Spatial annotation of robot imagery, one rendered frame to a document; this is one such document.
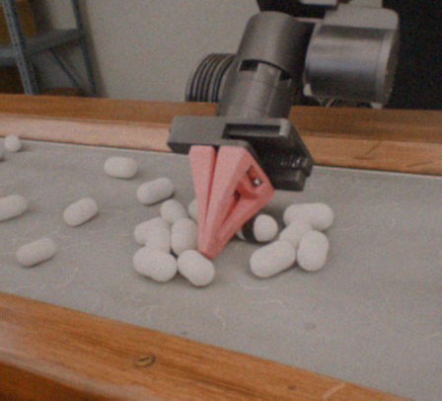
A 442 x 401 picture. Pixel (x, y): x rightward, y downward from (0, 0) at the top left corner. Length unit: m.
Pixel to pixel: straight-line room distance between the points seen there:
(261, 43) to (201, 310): 0.22
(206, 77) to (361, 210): 0.41
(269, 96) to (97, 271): 0.19
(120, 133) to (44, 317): 0.39
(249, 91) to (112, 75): 2.63
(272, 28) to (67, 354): 0.29
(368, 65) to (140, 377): 0.28
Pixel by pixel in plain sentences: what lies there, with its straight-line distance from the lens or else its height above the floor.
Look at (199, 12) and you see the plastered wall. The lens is 2.79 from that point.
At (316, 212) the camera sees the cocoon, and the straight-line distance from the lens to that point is 0.50.
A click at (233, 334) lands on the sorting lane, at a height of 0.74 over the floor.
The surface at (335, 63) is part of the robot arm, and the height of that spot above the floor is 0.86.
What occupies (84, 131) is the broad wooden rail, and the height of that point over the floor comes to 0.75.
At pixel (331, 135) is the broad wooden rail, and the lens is 0.65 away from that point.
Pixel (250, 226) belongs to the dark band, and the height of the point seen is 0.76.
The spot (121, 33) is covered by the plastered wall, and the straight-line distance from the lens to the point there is 3.02.
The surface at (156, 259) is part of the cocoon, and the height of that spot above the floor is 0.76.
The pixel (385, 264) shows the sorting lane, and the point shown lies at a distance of 0.47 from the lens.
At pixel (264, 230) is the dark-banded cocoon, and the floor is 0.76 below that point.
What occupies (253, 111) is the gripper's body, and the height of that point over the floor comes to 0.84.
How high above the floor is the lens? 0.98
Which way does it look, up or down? 22 degrees down
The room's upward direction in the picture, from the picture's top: 8 degrees counter-clockwise
